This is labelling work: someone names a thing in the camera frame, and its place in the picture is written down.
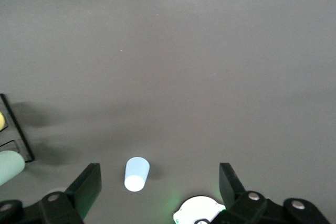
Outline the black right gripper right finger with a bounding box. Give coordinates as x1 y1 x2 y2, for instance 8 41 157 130
212 163 287 224

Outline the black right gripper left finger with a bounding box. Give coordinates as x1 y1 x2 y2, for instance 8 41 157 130
38 163 102 224

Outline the pale green plastic cup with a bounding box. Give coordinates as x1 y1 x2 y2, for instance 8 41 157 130
0 150 26 187

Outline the black wire cup holder rack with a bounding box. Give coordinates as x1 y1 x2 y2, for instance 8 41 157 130
0 93 35 163

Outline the light blue plastic cup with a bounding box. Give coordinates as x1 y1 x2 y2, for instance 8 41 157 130
123 157 150 193

